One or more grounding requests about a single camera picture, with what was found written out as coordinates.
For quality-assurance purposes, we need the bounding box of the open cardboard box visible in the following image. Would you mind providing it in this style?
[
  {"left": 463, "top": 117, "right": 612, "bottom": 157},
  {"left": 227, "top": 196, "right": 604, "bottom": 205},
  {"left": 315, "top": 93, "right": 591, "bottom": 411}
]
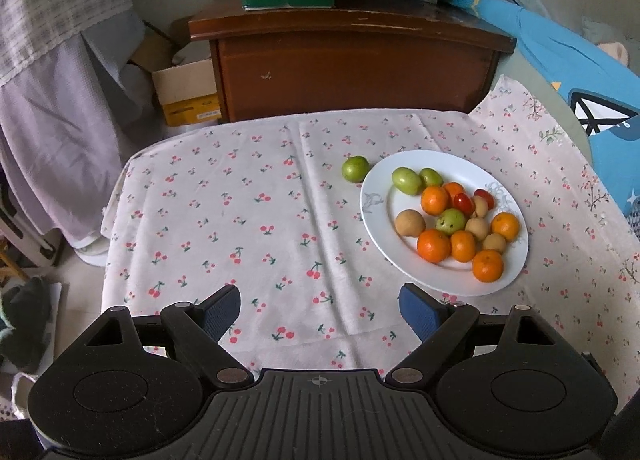
[{"left": 127, "top": 20, "right": 222, "bottom": 127}]

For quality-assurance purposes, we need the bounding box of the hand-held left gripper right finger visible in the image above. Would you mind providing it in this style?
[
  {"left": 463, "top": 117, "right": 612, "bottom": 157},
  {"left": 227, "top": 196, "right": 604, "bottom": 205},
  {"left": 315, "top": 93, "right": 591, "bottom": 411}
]
[{"left": 386, "top": 283, "right": 558, "bottom": 386}]

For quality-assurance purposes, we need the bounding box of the round green jujube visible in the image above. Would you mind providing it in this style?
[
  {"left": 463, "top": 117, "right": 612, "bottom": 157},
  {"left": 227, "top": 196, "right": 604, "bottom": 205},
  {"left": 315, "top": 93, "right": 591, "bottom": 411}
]
[{"left": 342, "top": 155, "right": 370, "bottom": 183}]

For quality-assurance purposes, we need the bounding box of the checkered lilac hanging cloth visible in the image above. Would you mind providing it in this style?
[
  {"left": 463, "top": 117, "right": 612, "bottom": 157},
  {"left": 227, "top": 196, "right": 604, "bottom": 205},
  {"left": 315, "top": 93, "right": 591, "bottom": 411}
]
[{"left": 0, "top": 0, "right": 153, "bottom": 251}]

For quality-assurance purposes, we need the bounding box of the white patterned plate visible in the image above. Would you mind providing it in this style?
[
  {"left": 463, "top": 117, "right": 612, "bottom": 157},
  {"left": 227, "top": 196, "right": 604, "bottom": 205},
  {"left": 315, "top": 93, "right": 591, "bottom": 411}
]
[{"left": 360, "top": 149, "right": 530, "bottom": 297}]

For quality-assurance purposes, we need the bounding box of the dark cloth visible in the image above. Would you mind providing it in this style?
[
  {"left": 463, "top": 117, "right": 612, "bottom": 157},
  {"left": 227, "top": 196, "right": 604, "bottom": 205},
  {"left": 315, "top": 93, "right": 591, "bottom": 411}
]
[{"left": 0, "top": 275, "right": 53, "bottom": 376}]

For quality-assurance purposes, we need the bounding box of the brown wooden nightstand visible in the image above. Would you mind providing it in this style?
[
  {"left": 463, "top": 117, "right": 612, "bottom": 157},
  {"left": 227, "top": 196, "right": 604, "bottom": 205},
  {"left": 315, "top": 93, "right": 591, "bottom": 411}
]
[{"left": 188, "top": 0, "right": 517, "bottom": 125}]

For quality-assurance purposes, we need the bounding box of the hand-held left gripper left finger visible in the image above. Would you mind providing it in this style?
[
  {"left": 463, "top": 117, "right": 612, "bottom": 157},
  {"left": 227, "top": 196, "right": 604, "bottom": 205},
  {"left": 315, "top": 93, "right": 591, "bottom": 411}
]
[{"left": 82, "top": 284, "right": 256, "bottom": 388}]

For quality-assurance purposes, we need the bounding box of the cherry print tablecloth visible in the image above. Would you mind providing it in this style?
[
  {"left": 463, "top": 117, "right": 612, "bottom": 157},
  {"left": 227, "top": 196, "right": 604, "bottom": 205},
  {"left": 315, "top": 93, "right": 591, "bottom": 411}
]
[{"left": 100, "top": 74, "right": 640, "bottom": 401}]

